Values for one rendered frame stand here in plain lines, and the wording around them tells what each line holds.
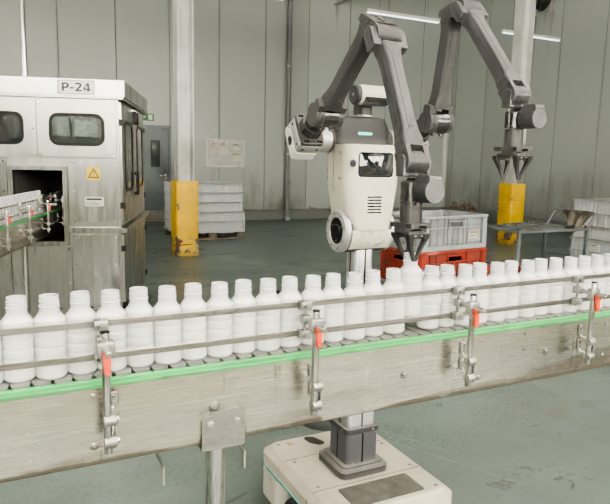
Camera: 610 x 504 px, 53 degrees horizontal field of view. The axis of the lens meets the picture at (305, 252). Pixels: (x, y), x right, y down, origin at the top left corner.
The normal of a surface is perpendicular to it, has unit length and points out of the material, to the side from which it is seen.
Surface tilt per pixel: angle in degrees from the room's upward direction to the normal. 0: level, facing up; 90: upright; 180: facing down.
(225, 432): 90
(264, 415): 90
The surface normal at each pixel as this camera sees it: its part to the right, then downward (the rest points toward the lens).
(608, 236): -0.91, 0.04
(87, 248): 0.15, 0.15
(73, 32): 0.44, 0.15
